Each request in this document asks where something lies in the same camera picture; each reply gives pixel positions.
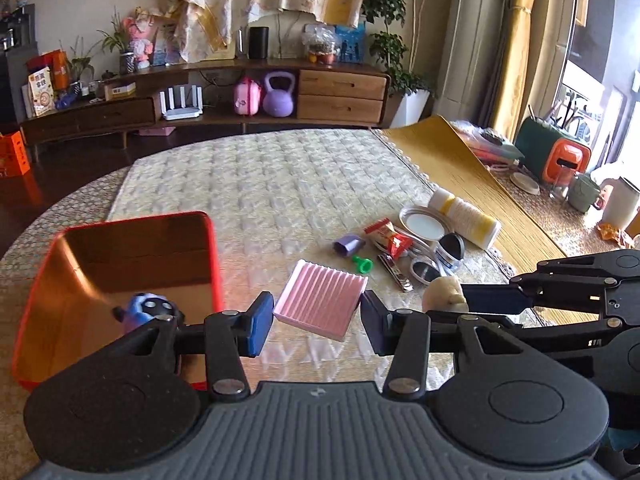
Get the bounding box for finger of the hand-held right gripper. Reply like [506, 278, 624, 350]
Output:
[427, 312, 640, 356]
[460, 249, 640, 318]

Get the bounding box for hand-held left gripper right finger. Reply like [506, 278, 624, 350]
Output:
[359, 289, 551, 402]

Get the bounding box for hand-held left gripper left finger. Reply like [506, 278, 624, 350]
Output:
[107, 291, 276, 403]

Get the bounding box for cream soft toy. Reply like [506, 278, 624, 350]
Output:
[421, 275, 469, 313]

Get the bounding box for pink ribbed soap dish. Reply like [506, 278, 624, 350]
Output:
[273, 260, 368, 342]

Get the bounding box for red candy packet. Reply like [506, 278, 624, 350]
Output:
[365, 217, 414, 258]

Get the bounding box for white round lid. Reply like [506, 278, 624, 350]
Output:
[398, 206, 448, 241]

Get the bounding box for red tin box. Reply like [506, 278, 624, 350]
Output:
[12, 211, 224, 393]

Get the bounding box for metal nail clipper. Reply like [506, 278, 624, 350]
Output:
[377, 253, 415, 292]

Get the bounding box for black and white sunglasses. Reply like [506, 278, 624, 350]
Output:
[409, 232, 467, 287]

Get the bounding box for white and yellow bottle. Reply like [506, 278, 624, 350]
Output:
[427, 187, 502, 251]

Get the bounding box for purple plastic cap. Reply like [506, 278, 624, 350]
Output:
[333, 235, 367, 259]

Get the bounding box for blue round toy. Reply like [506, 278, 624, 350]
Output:
[112, 292, 186, 333]

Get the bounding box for white saucer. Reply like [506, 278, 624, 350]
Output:
[510, 172, 542, 196]

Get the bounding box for yellow table mat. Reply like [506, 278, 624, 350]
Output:
[372, 115, 596, 324]

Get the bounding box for green mug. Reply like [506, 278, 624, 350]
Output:
[567, 172, 606, 213]

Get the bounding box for white cup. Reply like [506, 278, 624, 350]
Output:
[600, 176, 640, 238]

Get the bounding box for cream quilted mat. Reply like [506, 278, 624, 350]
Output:
[107, 127, 518, 386]

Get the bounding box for stack of plastic packets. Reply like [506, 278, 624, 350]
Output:
[450, 120, 526, 166]

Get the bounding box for orange dispenser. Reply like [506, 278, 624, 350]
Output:
[545, 139, 588, 186]

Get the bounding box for green storage container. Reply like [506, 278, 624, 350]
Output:
[515, 116, 592, 183]

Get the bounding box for potted tree in white planter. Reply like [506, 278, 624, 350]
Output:
[362, 0, 451, 128]

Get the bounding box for pink toy case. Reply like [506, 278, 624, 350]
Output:
[233, 77, 263, 116]

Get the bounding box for purple kettlebell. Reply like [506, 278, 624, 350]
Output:
[262, 71, 297, 116]

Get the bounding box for white router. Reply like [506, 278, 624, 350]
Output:
[160, 86, 203, 121]

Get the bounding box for floral lace tablecloth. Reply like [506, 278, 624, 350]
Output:
[0, 160, 640, 480]

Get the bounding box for wooden TV cabinet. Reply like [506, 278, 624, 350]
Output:
[20, 57, 392, 148]

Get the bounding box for white and yellow small box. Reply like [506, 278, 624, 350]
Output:
[103, 81, 137, 101]

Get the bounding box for black speaker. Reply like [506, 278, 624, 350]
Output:
[248, 26, 270, 60]

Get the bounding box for blue printed bag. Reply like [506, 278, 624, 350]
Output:
[334, 24, 367, 64]

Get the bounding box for clear bag of fruit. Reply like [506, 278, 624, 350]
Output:
[301, 24, 341, 66]

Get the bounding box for orange gift box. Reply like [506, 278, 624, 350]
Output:
[0, 131, 28, 177]

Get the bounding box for pink doll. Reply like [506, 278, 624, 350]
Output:
[124, 7, 161, 70]

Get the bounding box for small potted plant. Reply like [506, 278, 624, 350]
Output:
[97, 10, 137, 75]

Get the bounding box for white and brown food bag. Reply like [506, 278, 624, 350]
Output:
[27, 66, 56, 117]

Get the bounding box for orange paper bag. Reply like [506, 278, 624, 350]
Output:
[47, 50, 71, 92]

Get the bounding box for dark tall cabinet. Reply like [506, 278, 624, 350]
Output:
[0, 4, 40, 123]

